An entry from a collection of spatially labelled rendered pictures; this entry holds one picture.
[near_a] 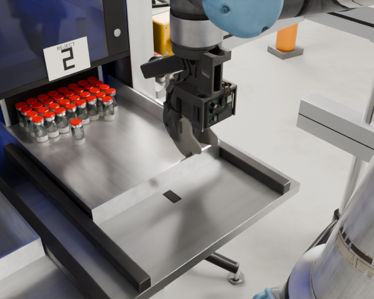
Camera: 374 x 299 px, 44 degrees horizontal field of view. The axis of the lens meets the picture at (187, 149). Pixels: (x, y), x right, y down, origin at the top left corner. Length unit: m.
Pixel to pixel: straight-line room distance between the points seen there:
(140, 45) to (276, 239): 1.17
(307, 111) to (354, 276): 1.38
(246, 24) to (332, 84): 2.58
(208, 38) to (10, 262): 0.39
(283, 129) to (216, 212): 1.86
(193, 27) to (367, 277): 0.39
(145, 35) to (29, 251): 0.49
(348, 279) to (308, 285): 0.07
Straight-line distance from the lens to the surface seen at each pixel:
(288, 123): 2.62
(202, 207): 0.73
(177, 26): 0.64
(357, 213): 0.34
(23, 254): 0.67
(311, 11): 0.59
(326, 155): 2.41
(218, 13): 0.51
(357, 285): 0.37
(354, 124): 1.63
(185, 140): 0.74
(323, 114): 1.69
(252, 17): 0.51
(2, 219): 0.76
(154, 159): 0.83
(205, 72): 0.65
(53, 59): 0.86
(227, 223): 0.71
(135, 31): 0.95
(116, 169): 0.81
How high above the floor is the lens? 1.38
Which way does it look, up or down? 36 degrees down
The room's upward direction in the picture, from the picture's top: straight up
